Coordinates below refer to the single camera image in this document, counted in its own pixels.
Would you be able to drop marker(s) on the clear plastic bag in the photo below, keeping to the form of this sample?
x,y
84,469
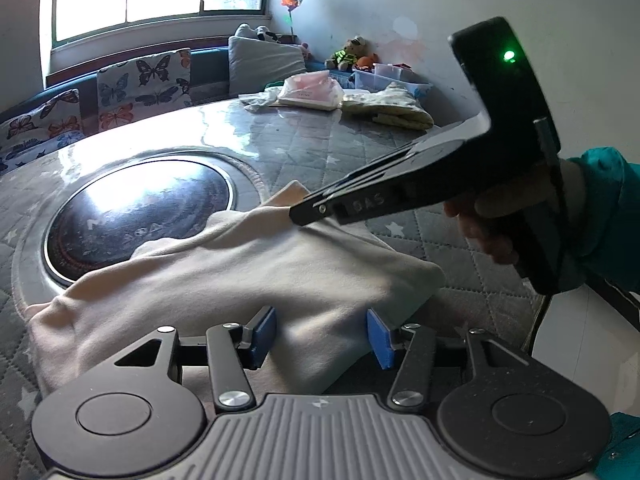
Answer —
x,y
258,101

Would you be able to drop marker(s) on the right hand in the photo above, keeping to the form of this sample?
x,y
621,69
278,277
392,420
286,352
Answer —
x,y
485,229

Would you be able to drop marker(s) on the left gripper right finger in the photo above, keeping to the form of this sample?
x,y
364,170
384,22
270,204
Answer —
x,y
415,344

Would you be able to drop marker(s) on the folded pink garment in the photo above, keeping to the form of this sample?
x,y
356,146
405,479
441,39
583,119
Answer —
x,y
315,90

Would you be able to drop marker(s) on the upright butterfly print cushion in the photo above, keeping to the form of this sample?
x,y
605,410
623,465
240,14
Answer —
x,y
143,87

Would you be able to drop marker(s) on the stuffed teddy bear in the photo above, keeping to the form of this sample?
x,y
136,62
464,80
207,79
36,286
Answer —
x,y
355,55

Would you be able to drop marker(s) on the teal sleeve forearm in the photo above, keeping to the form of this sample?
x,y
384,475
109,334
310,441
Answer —
x,y
602,194

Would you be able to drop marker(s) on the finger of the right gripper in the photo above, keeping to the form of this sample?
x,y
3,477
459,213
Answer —
x,y
318,205
407,179

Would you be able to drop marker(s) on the round glass hotplate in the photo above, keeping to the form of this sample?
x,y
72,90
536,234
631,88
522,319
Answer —
x,y
106,220

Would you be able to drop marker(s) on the grey quilted table cover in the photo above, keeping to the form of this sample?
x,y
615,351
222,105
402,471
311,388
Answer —
x,y
263,152

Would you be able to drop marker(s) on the low butterfly print cushion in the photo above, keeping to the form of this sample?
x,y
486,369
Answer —
x,y
52,125

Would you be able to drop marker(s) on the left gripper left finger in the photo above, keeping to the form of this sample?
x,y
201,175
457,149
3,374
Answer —
x,y
232,349

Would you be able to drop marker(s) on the grey plain cushion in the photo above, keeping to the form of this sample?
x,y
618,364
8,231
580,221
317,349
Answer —
x,y
253,63

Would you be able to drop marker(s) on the cream white garment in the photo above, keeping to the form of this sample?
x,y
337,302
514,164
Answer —
x,y
321,280

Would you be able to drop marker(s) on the folded yellow-green garment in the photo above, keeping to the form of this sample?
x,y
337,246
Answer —
x,y
394,106

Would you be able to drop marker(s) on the clear plastic storage box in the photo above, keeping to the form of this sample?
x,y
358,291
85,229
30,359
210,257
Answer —
x,y
383,75

